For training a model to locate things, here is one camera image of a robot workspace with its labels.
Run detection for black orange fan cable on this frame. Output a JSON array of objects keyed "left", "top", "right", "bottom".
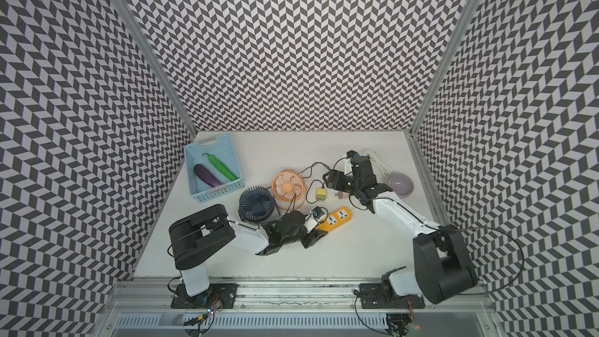
[{"left": 278, "top": 158, "right": 349, "bottom": 214}]

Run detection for pink usb charger plug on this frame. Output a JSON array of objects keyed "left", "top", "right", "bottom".
[{"left": 335, "top": 191, "right": 348, "bottom": 199}]

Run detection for yellow usb charger plug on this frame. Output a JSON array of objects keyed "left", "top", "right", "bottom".
[{"left": 315, "top": 187, "right": 327, "bottom": 201}]

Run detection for orange power strip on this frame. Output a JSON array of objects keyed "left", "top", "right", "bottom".
[{"left": 316, "top": 207, "right": 352, "bottom": 232}]

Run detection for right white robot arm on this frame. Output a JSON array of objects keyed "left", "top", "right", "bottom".
[{"left": 323, "top": 151, "right": 478, "bottom": 304}]

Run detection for dark blue desk fan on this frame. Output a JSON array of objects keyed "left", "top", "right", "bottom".
[{"left": 238, "top": 187, "right": 276, "bottom": 223}]

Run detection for orange desk fan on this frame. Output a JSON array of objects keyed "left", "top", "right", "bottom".
[{"left": 271, "top": 168, "right": 307, "bottom": 210}]

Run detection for lilac ceramic bowl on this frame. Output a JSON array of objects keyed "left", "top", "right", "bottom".
[{"left": 385, "top": 172, "right": 415, "bottom": 198}]

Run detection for green toy cucumber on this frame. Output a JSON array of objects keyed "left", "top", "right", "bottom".
[{"left": 204, "top": 153, "right": 238, "bottom": 181}]

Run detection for light blue plastic basket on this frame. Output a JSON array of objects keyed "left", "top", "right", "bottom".
[{"left": 183, "top": 134, "right": 244, "bottom": 202}]

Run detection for purple toy eggplant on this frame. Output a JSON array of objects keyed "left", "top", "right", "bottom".
[{"left": 193, "top": 164, "right": 222, "bottom": 188}]

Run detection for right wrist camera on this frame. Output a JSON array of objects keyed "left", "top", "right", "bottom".
[{"left": 343, "top": 151, "right": 360, "bottom": 175}]

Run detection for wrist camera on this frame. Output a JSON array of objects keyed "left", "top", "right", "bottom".
[
  {"left": 304, "top": 207, "right": 329, "bottom": 233},
  {"left": 343, "top": 151, "right": 360, "bottom": 175}
]

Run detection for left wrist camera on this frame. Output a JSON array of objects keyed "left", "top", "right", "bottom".
[{"left": 304, "top": 207, "right": 329, "bottom": 233}]

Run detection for coiled white power cord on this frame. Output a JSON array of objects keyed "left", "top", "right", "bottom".
[{"left": 362, "top": 148, "right": 395, "bottom": 177}]

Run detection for black blue fan cable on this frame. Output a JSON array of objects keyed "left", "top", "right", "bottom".
[{"left": 275, "top": 178, "right": 326, "bottom": 226}]

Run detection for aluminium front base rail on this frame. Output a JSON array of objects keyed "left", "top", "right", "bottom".
[{"left": 91, "top": 278, "right": 506, "bottom": 336}]

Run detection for aluminium corner post right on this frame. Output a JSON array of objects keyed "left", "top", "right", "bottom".
[{"left": 410, "top": 0, "right": 482, "bottom": 137}]

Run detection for aluminium corner post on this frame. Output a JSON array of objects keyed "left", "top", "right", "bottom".
[
  {"left": 110, "top": 0, "right": 197, "bottom": 136},
  {"left": 410, "top": 0, "right": 482, "bottom": 137}
]

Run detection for aluminium corner post left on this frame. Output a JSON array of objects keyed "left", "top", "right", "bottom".
[{"left": 110, "top": 0, "right": 197, "bottom": 136}]

